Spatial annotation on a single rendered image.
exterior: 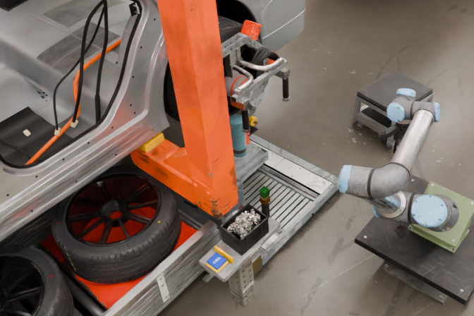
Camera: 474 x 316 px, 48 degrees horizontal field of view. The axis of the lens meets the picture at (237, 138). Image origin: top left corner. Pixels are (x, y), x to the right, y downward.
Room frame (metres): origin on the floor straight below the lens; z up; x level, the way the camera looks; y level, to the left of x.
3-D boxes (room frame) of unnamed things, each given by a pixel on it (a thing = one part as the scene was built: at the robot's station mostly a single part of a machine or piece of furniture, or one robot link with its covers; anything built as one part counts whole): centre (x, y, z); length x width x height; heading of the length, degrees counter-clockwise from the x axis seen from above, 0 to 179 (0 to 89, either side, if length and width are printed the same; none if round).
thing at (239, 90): (2.29, -0.03, 1.03); 0.19 x 0.18 x 0.11; 44
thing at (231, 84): (2.40, -0.06, 0.85); 0.21 x 0.14 x 0.14; 44
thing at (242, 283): (1.64, 0.06, 0.21); 0.10 x 0.10 x 0.42; 44
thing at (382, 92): (2.92, -1.12, 0.17); 0.43 x 0.36 x 0.34; 124
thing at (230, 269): (1.66, 0.04, 0.44); 0.43 x 0.17 x 0.03; 134
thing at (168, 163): (2.11, 0.37, 0.69); 0.52 x 0.17 x 0.35; 44
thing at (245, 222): (1.69, 0.01, 0.51); 0.20 x 0.14 x 0.13; 131
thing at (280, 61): (2.43, -0.17, 1.03); 0.19 x 0.18 x 0.11; 44
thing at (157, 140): (2.23, 0.49, 0.71); 0.14 x 0.14 x 0.05; 44
